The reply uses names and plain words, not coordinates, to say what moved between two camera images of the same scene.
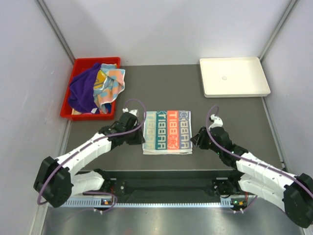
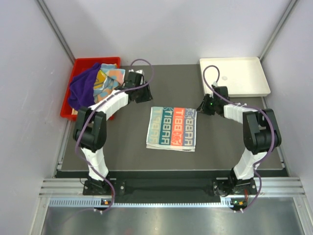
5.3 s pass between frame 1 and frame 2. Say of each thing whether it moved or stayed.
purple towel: stayed
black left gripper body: moved
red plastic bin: stayed
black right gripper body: moved
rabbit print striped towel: moved
